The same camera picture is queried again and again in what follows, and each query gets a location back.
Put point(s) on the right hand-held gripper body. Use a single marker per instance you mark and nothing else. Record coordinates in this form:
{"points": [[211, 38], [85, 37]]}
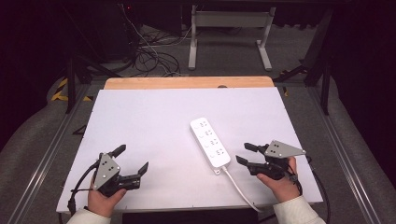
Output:
{"points": [[280, 150]]}

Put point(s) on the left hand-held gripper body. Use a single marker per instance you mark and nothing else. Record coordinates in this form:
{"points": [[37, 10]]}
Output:
{"points": [[106, 170]]}

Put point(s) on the person's left hand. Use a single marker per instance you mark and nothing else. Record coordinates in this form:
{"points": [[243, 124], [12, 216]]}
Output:
{"points": [[101, 201]]}

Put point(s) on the person's right hand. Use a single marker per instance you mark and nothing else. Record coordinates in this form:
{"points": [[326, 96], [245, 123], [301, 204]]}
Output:
{"points": [[281, 186]]}

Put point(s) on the white power strip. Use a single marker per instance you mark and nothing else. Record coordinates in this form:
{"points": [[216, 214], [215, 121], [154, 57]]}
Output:
{"points": [[210, 144]]}

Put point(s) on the person's left white sleeve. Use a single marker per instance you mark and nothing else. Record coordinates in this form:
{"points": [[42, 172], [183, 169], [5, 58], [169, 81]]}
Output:
{"points": [[88, 218]]}

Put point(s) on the person's white sleeve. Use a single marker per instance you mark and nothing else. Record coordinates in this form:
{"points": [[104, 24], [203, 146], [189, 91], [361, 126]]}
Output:
{"points": [[88, 218], [299, 213]]}

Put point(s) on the dark flat object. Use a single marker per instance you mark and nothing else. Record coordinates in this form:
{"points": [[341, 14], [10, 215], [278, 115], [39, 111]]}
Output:
{"points": [[186, 217]]}

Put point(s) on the person's right white sleeve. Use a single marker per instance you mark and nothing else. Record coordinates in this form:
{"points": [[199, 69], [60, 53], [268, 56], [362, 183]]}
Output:
{"points": [[299, 213]]}

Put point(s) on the black metal stand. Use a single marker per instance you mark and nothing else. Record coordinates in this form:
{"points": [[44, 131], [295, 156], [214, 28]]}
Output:
{"points": [[71, 87], [325, 90]]}

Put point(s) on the yellow black hazard tape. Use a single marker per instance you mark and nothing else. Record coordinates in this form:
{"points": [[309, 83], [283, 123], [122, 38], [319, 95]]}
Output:
{"points": [[59, 97]]}

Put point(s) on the black computer case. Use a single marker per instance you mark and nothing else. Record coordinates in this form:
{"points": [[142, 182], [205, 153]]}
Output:
{"points": [[112, 34]]}

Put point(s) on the aluminium floor rail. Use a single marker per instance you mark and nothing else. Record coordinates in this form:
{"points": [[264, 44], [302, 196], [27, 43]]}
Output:
{"points": [[345, 165], [46, 161]]}

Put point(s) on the white metal stand frame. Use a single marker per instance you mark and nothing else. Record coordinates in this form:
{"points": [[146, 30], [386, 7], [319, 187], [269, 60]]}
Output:
{"points": [[230, 19]]}

